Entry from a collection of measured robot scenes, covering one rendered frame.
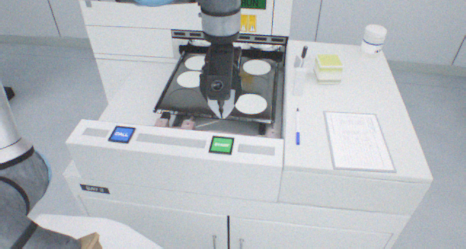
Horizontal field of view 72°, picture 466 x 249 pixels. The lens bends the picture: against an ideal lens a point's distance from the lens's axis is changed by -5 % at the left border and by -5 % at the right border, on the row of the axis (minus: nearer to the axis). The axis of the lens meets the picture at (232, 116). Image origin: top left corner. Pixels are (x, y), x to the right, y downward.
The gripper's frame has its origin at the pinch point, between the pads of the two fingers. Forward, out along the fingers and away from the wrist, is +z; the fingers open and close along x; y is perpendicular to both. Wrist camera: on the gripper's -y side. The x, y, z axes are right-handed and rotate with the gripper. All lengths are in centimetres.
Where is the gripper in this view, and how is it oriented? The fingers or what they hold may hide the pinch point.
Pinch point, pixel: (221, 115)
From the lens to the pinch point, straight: 76.2
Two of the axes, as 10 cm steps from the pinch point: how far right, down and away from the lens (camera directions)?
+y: 1.3, -6.4, 7.5
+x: -9.9, -0.9, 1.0
